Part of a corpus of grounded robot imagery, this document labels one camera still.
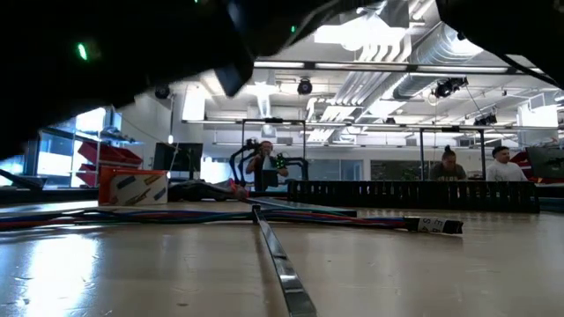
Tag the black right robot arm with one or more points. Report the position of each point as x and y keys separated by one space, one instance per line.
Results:
x=506 y=26

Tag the red bin rack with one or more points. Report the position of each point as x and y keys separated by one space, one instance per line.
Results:
x=520 y=165

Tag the silver ventilation duct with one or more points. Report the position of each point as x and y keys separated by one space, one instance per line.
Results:
x=440 y=48

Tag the black background station frame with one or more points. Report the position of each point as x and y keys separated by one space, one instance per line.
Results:
x=273 y=120
x=449 y=129

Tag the black hanging camera mount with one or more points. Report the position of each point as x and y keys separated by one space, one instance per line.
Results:
x=484 y=120
x=447 y=87

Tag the grey and red work glove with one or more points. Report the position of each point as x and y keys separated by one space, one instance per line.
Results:
x=198 y=191

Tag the black ceiling-mounted camera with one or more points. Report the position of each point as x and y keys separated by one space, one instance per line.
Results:
x=161 y=91
x=304 y=86

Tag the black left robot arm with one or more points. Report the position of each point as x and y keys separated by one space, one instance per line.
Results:
x=66 y=88

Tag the black aluminium table frame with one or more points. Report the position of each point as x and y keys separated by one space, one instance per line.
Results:
x=44 y=194

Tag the orange tape dispenser roll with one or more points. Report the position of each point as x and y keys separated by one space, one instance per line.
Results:
x=132 y=187

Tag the black background robot arm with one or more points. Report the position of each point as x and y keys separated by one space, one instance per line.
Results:
x=235 y=163
x=295 y=162

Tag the black tilted monitor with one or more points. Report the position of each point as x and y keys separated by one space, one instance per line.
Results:
x=546 y=162

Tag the black computer monitor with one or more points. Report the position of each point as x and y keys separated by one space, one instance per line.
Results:
x=176 y=156

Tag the person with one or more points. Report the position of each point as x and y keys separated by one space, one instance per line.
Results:
x=504 y=169
x=447 y=169
x=264 y=163

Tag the black overhead frame beam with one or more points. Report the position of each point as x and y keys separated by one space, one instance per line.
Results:
x=308 y=65

